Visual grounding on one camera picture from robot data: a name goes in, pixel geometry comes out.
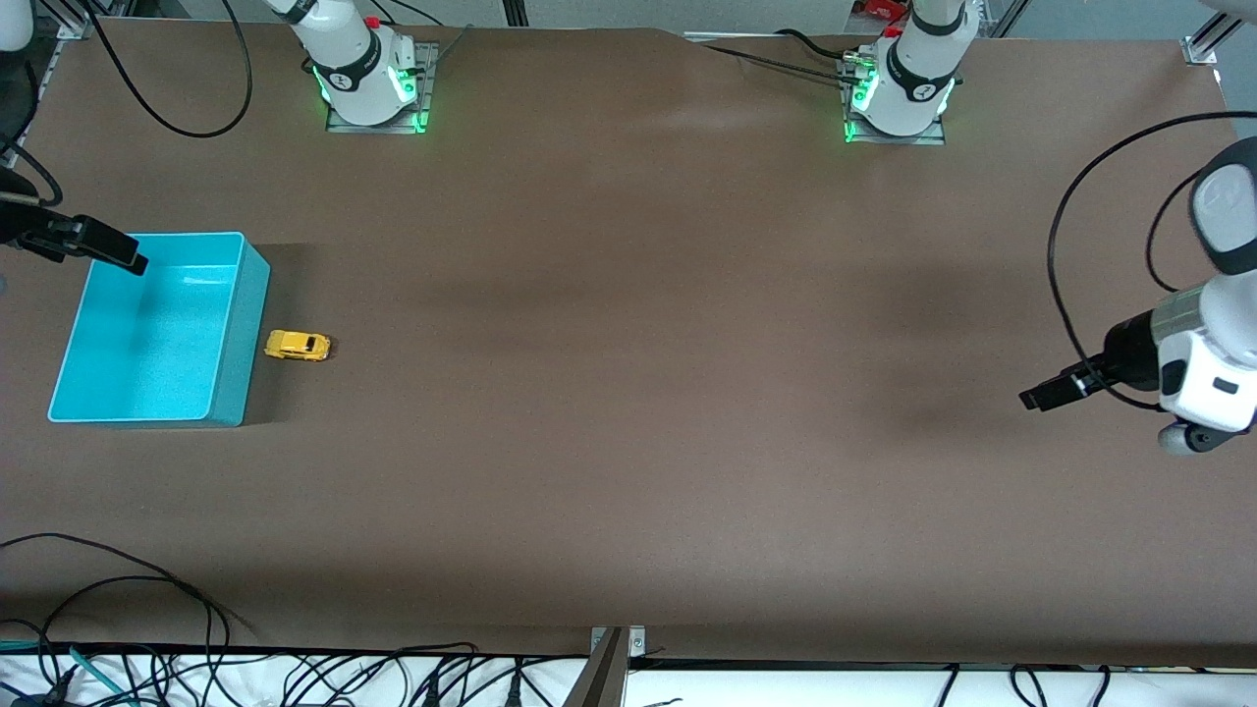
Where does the silver metal bracket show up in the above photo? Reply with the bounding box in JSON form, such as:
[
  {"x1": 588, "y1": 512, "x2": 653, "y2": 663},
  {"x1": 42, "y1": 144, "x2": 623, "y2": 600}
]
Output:
[{"x1": 589, "y1": 626, "x2": 647, "y2": 657}]

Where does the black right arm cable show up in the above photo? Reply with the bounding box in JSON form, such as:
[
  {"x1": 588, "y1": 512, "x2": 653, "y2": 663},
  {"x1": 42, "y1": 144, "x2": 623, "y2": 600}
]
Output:
[{"x1": 88, "y1": 0, "x2": 256, "y2": 138}]

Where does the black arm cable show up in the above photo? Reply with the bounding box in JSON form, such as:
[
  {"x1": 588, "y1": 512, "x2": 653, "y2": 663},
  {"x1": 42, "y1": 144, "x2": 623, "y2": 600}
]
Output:
[
  {"x1": 88, "y1": 0, "x2": 256, "y2": 138},
  {"x1": 1047, "y1": 112, "x2": 1257, "y2": 411}
]

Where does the long black looped cable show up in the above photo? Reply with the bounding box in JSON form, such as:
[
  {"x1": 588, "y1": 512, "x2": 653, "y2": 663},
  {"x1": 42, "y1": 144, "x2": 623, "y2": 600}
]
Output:
[{"x1": 0, "y1": 533, "x2": 256, "y2": 679}]

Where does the dark metal bar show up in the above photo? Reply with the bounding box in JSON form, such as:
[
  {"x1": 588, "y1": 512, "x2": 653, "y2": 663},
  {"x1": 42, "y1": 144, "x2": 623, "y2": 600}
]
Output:
[{"x1": 565, "y1": 628, "x2": 629, "y2": 707}]

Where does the teal plastic bin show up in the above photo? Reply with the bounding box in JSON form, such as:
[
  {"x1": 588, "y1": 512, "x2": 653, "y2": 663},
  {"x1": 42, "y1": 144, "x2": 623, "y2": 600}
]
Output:
[{"x1": 47, "y1": 232, "x2": 272, "y2": 428}]

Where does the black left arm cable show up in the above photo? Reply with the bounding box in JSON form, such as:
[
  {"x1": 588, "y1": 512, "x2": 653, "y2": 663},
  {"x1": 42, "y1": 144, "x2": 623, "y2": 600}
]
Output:
[{"x1": 1047, "y1": 112, "x2": 1257, "y2": 411}]

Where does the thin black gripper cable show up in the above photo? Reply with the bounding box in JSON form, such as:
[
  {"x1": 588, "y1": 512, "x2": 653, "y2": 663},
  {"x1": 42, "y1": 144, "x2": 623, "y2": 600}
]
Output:
[{"x1": 0, "y1": 137, "x2": 65, "y2": 207}]

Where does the black base cable bundle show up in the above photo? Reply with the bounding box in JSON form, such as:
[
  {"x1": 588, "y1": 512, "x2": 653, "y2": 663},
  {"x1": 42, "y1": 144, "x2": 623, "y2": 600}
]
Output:
[{"x1": 702, "y1": 27, "x2": 865, "y2": 84}]

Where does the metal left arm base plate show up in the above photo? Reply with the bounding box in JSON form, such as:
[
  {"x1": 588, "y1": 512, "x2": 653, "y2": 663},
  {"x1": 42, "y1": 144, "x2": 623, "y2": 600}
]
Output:
[{"x1": 840, "y1": 54, "x2": 947, "y2": 146}]

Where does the teal cable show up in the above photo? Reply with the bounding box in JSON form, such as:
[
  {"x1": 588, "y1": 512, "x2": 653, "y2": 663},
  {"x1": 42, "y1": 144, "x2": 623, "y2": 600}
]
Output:
[{"x1": 0, "y1": 638, "x2": 138, "y2": 707}]

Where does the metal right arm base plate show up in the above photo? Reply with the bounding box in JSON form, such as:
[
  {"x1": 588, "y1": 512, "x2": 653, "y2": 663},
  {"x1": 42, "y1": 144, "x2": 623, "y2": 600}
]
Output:
[{"x1": 326, "y1": 41, "x2": 438, "y2": 135}]

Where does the aluminium frame rail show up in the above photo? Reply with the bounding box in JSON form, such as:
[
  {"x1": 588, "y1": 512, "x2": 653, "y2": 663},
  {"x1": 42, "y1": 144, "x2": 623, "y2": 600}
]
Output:
[
  {"x1": 49, "y1": 0, "x2": 104, "y2": 42},
  {"x1": 1181, "y1": 12, "x2": 1246, "y2": 68}
]

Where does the yellow beetle toy car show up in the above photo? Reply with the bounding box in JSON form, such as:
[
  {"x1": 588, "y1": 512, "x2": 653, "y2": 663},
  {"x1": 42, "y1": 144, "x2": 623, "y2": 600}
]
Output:
[{"x1": 263, "y1": 329, "x2": 333, "y2": 362}]

